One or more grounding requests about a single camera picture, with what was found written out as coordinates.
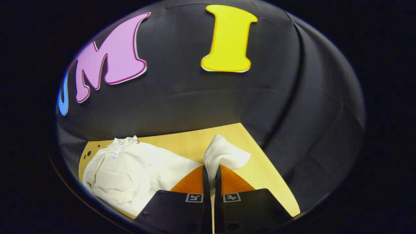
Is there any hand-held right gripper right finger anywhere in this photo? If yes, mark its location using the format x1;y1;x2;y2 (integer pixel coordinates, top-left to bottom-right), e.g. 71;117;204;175
214;165;293;234

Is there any black backdrop cloth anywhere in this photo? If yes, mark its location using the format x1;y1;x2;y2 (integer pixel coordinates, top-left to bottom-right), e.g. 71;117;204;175
56;0;366;212

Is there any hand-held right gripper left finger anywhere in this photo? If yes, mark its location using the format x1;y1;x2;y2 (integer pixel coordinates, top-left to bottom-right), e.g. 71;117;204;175
134;165;213;234

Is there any white sweatshirt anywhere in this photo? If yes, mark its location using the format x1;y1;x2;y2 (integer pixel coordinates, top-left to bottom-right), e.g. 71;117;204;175
82;134;252;217

